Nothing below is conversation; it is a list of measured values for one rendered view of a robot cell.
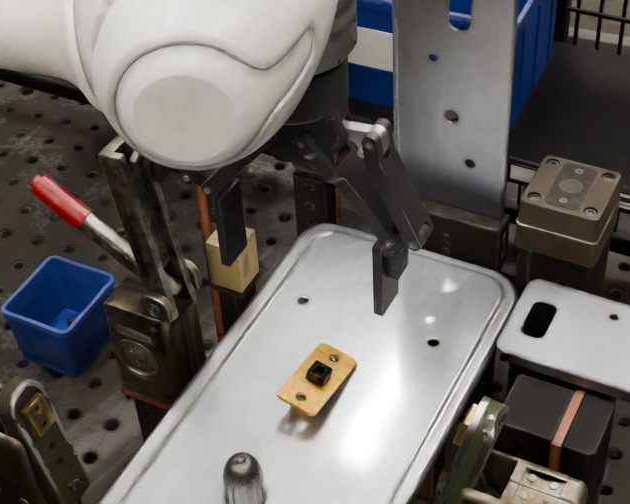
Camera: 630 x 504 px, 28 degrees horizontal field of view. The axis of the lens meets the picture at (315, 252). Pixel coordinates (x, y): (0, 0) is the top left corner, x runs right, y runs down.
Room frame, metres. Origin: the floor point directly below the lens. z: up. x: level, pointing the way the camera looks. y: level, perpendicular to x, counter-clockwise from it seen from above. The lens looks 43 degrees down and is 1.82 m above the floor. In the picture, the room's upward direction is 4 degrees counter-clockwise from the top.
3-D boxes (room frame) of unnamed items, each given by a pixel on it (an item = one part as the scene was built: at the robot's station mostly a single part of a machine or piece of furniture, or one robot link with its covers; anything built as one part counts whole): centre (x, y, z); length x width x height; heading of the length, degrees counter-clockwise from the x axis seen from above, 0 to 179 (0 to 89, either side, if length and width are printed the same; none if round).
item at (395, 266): (0.67, -0.07, 1.19); 0.03 x 0.01 x 0.05; 60
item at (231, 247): (0.75, 0.06, 1.17); 0.03 x 0.01 x 0.07; 150
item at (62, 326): (1.07, 0.31, 0.74); 0.11 x 0.10 x 0.09; 150
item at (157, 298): (0.76, 0.14, 1.06); 0.03 x 0.01 x 0.03; 60
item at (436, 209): (0.94, -0.14, 0.85); 0.12 x 0.03 x 0.30; 60
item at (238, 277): (0.85, 0.08, 0.88); 0.04 x 0.04 x 0.36; 60
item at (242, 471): (0.61, 0.07, 1.02); 0.03 x 0.03 x 0.07
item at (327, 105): (0.71, 0.01, 1.30); 0.08 x 0.07 x 0.09; 60
